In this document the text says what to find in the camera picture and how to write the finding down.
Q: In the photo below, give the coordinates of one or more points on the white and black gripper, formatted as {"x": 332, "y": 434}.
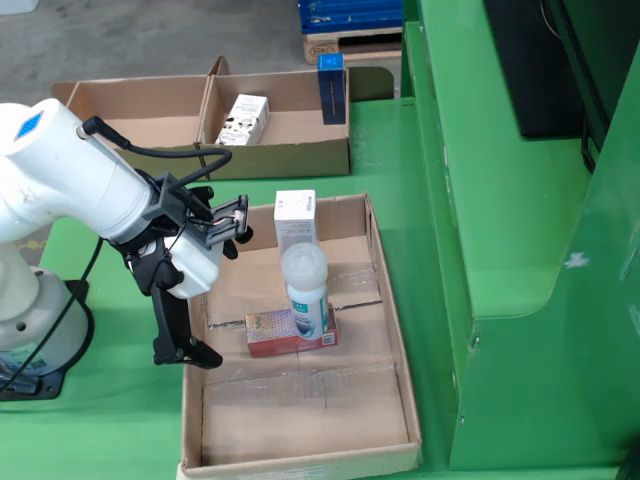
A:
{"x": 197, "y": 262}

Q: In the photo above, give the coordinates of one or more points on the white bottle with teal label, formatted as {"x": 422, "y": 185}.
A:
{"x": 305, "y": 305}

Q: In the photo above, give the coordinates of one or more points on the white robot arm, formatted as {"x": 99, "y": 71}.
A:
{"x": 60, "y": 165}

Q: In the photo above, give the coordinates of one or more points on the red holographic carton box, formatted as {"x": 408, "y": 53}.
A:
{"x": 270, "y": 335}

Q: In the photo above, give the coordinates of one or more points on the tall white carton box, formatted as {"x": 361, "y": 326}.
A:
{"x": 295, "y": 215}

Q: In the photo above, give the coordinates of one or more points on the shallow cardboard tray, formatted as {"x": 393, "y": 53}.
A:
{"x": 300, "y": 425}

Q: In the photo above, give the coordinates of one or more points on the white hand cream box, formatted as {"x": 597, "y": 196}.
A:
{"x": 245, "y": 120}

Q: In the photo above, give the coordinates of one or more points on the open cardboard box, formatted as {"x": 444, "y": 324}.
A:
{"x": 150, "y": 110}
{"x": 295, "y": 130}

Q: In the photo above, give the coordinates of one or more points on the dark blue carton box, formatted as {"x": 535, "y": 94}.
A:
{"x": 332, "y": 95}

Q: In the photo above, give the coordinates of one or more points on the wooden pallet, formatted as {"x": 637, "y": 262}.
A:
{"x": 325, "y": 50}

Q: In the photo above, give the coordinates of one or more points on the white plastic container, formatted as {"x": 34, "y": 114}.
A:
{"x": 17, "y": 5}

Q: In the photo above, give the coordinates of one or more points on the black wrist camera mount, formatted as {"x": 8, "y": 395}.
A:
{"x": 167, "y": 202}

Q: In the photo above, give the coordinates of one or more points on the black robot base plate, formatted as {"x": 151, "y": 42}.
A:
{"x": 55, "y": 382}

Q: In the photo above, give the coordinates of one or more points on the green metal frame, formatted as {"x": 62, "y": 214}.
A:
{"x": 500, "y": 225}

